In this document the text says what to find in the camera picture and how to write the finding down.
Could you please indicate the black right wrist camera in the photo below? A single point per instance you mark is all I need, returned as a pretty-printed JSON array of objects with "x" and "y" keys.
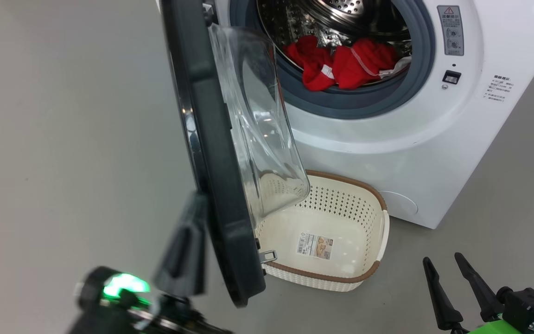
[{"x": 526, "y": 306}]

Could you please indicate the grey warning label plate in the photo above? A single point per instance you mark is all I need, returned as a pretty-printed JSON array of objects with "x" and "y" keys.
[{"x": 451, "y": 30}]

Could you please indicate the grey rubber door gasket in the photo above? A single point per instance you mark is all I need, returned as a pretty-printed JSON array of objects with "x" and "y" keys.
[{"x": 415, "y": 69}]

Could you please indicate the cream perforated laundry basket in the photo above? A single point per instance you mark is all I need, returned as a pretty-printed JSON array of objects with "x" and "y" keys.
[{"x": 350, "y": 218}]

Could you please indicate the black text notice sticker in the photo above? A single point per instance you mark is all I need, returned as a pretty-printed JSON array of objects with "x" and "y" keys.
[{"x": 499, "y": 88}]

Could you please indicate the steel washing machine drum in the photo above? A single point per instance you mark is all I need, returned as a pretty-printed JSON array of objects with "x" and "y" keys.
[{"x": 336, "y": 18}]

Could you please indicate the washing machine door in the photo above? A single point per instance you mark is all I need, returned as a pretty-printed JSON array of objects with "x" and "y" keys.
[{"x": 220, "y": 162}]

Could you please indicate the round white filter cover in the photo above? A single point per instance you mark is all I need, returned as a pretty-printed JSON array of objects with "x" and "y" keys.
[{"x": 399, "y": 204}]

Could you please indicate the white front-load washing machine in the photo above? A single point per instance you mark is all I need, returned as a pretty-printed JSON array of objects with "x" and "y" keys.
[{"x": 410, "y": 153}]

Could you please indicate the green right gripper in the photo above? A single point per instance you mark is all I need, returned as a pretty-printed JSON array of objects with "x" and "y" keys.
[{"x": 494, "y": 330}]

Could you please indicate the black door lock socket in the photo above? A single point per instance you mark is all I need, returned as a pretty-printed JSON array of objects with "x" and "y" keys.
[{"x": 451, "y": 77}]

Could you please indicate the product label sticker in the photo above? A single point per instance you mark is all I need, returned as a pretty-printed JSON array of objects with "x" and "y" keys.
[{"x": 314, "y": 246}]

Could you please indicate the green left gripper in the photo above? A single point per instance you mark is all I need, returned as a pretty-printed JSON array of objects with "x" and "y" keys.
[{"x": 109, "y": 311}]

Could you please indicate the red and white garment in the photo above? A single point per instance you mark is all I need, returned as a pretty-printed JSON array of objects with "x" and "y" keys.
[{"x": 355, "y": 67}]

